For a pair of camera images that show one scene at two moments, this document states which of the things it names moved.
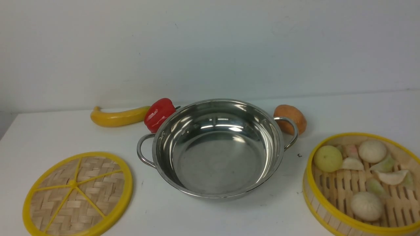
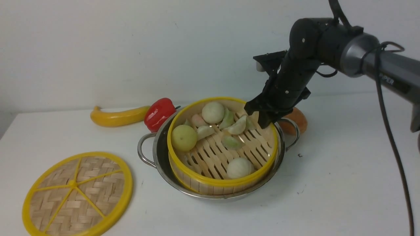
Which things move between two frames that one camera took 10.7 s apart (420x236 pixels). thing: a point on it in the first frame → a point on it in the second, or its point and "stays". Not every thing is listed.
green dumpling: [373, 186] → [230, 143]
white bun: [372, 151] → [213, 112]
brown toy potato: [292, 114] stays
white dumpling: [351, 163] → [204, 131]
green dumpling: [387, 166] → [228, 119]
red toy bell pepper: [157, 112] stays
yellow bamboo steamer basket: [360, 184] → [217, 147]
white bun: [367, 206] → [239, 167]
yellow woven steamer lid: [85, 194] stays
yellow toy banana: [100, 118] stays
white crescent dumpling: [393, 178] → [239, 127]
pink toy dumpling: [353, 151] → [198, 121]
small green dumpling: [409, 182] → [250, 122]
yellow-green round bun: [328, 159] → [184, 138]
